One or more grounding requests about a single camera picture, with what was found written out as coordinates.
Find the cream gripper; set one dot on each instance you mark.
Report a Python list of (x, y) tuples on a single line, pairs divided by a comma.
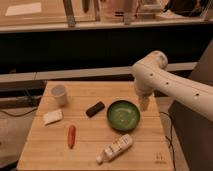
[(144, 103)]

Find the green bowl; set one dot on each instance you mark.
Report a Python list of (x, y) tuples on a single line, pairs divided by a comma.
[(123, 115)]

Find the black eraser block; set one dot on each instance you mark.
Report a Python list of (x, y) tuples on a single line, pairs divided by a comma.
[(93, 110)]

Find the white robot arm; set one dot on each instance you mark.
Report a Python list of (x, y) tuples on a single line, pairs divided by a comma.
[(149, 74)]

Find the white ceramic cup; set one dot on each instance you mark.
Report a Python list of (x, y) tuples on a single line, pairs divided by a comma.
[(60, 94)]

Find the white plastic bottle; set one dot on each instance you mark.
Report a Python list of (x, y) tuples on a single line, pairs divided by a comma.
[(115, 149)]

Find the orange carrot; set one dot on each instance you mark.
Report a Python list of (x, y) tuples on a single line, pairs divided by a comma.
[(71, 136)]

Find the white sponge block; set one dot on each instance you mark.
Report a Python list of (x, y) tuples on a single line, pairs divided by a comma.
[(52, 116)]

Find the white paper sheet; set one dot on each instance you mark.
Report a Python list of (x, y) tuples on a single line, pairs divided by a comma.
[(23, 9)]

